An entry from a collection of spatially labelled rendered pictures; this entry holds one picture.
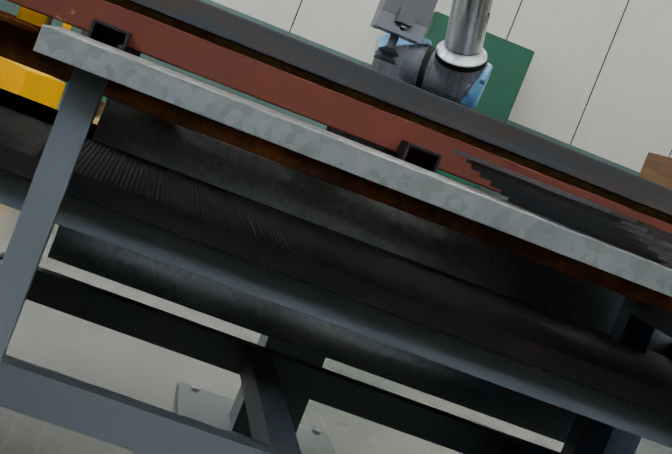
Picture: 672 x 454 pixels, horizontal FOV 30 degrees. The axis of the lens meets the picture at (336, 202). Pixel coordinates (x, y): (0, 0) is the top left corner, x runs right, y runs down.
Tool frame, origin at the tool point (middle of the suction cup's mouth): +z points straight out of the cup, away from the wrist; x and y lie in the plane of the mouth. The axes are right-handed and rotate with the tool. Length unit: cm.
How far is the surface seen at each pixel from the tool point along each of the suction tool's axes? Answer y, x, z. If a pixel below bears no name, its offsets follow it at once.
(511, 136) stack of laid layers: 13.5, -42.4, 5.3
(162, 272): -20, 36, 54
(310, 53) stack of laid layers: -17.0, -42.0, 5.0
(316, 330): 13, 36, 54
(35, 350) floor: -38, 80, 89
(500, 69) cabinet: 260, 926, -79
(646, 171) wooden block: 41.3, -24.4, 2.0
